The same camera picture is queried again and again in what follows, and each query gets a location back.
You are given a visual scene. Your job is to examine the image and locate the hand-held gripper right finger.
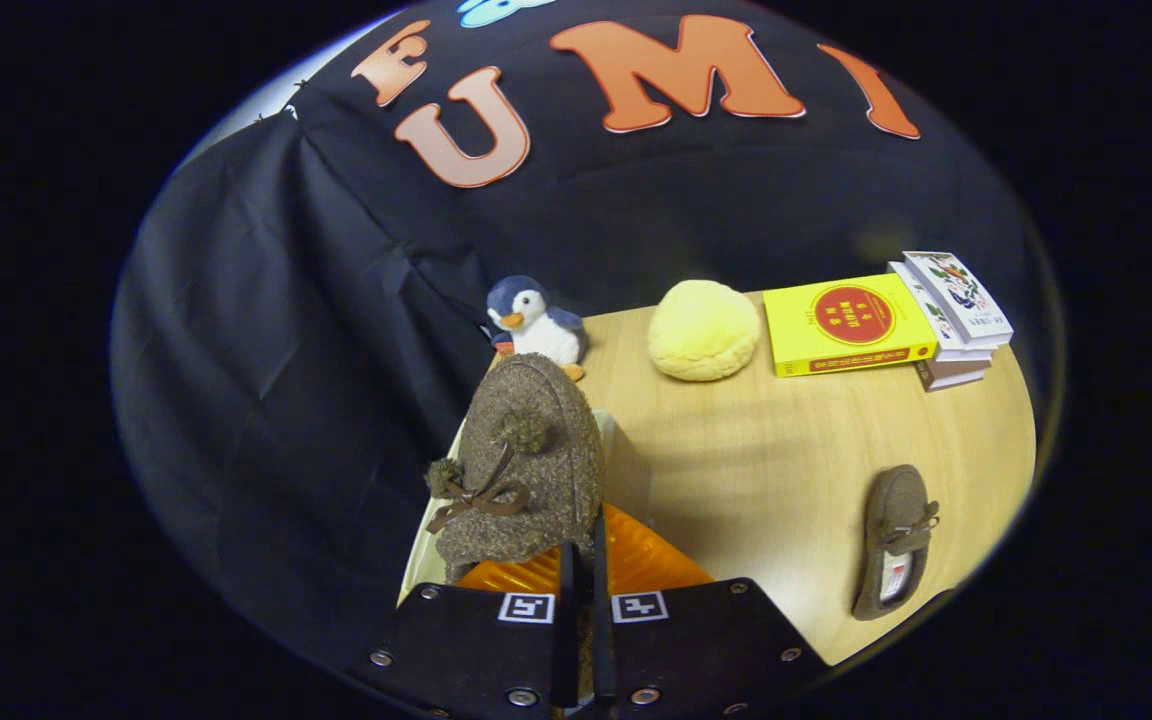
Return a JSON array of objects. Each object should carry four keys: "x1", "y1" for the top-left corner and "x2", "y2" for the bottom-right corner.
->
[{"x1": 591, "y1": 503, "x2": 833, "y2": 718}]

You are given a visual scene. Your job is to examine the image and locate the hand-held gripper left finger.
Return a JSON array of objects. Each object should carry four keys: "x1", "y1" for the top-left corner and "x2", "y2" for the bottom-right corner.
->
[{"x1": 349, "y1": 543, "x2": 578, "y2": 717}]

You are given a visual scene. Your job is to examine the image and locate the beige fabric storage box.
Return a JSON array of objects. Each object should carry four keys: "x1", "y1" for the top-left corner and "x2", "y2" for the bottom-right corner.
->
[{"x1": 398, "y1": 408, "x2": 652, "y2": 606}]

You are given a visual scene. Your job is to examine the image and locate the brown fuzzy shoe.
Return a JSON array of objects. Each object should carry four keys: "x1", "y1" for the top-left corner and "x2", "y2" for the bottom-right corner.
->
[
  {"x1": 424, "y1": 352, "x2": 607, "y2": 701},
  {"x1": 852, "y1": 464, "x2": 941, "y2": 622}
]

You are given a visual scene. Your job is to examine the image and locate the penguin plush toy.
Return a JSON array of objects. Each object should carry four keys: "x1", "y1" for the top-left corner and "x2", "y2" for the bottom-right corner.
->
[{"x1": 484, "y1": 275, "x2": 589, "y2": 383}]

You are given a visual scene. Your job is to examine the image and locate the yellow plush bun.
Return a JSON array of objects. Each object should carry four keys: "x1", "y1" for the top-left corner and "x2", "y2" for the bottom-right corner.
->
[{"x1": 646, "y1": 280, "x2": 763, "y2": 383}]

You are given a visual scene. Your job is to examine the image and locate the yellow book with red circle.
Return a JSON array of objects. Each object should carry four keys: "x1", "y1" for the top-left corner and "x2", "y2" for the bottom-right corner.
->
[{"x1": 763, "y1": 272, "x2": 939, "y2": 379}]

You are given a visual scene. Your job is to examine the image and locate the black backdrop cloth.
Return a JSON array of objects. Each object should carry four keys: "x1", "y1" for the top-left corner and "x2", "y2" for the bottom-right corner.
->
[{"x1": 111, "y1": 0, "x2": 1047, "y2": 691}]

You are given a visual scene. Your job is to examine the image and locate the grey paperback book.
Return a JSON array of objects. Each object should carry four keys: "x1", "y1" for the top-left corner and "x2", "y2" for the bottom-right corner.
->
[{"x1": 914, "y1": 356, "x2": 993, "y2": 393}]

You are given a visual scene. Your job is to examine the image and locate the white illustrated cover book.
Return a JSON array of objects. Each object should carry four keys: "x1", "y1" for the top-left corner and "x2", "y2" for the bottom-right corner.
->
[{"x1": 901, "y1": 250, "x2": 1015, "y2": 349}]

